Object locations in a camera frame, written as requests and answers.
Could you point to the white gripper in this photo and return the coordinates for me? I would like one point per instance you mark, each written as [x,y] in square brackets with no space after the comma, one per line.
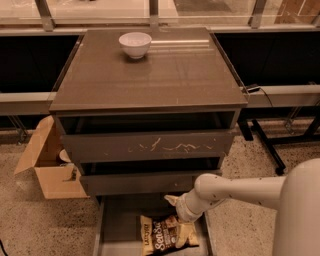
[183,207]

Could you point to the brown chip bag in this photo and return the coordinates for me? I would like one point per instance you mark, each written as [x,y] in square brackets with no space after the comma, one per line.
[159,235]

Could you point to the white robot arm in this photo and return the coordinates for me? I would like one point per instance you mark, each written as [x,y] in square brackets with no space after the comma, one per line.
[295,197]

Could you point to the bottom grey drawer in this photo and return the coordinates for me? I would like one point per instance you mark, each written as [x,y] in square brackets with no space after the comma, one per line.
[118,230]

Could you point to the grey drawer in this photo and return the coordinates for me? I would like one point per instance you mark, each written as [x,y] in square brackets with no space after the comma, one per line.
[118,230]
[150,176]
[136,137]

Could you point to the middle grey drawer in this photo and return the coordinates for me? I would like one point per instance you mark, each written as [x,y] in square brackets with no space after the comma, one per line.
[150,176]

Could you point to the top grey drawer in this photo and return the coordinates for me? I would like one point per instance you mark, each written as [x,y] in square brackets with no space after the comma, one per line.
[136,137]

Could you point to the grey drawer cabinet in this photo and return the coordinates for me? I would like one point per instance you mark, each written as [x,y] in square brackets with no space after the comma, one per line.
[184,71]

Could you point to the open cardboard box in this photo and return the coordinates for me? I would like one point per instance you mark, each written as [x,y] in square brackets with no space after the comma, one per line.
[57,179]

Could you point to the white cup in box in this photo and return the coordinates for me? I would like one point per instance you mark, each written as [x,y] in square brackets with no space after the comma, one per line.
[64,156]

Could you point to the white ceramic bowl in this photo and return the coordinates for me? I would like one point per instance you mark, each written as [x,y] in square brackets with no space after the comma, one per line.
[135,44]

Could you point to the black table leg frame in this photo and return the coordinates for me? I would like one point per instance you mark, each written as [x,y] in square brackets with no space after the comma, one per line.
[248,125]

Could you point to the black power adapter with cable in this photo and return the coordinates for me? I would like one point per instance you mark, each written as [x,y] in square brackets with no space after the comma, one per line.
[257,97]

